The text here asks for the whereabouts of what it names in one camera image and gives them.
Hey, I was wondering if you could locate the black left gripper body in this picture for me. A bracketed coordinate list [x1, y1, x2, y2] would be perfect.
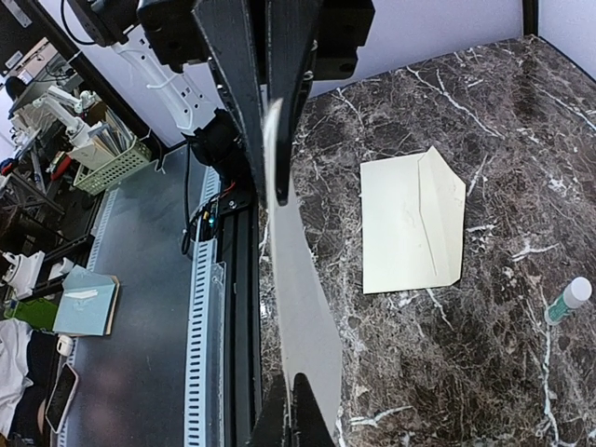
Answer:
[136, 1, 375, 86]

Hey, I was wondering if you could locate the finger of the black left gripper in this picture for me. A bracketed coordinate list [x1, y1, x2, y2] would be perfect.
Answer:
[265, 1, 322, 206]
[193, 0, 266, 204]

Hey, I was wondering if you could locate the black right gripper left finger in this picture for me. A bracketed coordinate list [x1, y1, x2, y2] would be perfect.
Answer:
[250, 373, 292, 447]

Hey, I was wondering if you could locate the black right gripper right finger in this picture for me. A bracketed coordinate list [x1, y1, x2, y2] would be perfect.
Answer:
[290, 372, 334, 447]

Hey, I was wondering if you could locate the beige letter paper sheet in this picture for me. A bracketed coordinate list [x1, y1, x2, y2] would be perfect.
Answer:
[263, 99, 343, 435]

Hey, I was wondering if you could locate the cream paper envelope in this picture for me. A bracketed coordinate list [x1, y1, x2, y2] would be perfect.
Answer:
[359, 147, 467, 294]

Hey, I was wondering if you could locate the green white glue stick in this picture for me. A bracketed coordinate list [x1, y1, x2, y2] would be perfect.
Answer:
[544, 277, 592, 326]

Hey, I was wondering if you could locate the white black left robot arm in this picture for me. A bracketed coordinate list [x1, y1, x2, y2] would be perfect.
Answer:
[70, 1, 375, 206]

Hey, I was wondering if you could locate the green plastic basket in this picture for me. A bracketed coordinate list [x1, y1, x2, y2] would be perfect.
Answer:
[73, 139, 152, 196]

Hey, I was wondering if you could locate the smartphone in pink case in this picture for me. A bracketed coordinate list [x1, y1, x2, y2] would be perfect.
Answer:
[45, 363, 79, 434]

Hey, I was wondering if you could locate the light blue notebook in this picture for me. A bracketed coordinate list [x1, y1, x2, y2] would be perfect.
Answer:
[52, 265, 120, 337]

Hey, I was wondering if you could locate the white earbuds case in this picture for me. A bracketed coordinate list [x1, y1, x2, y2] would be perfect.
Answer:
[56, 334, 75, 358]

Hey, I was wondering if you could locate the white cloth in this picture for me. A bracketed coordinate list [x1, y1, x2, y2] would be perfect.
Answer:
[0, 318, 33, 438]

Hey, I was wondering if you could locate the white slotted cable duct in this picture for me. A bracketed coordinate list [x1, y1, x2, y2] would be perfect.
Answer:
[183, 165, 223, 447]

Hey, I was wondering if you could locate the black front rail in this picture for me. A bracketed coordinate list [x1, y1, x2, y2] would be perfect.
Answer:
[218, 205, 262, 446]

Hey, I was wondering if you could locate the black right frame post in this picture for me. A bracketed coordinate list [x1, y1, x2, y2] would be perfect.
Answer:
[521, 0, 539, 36]

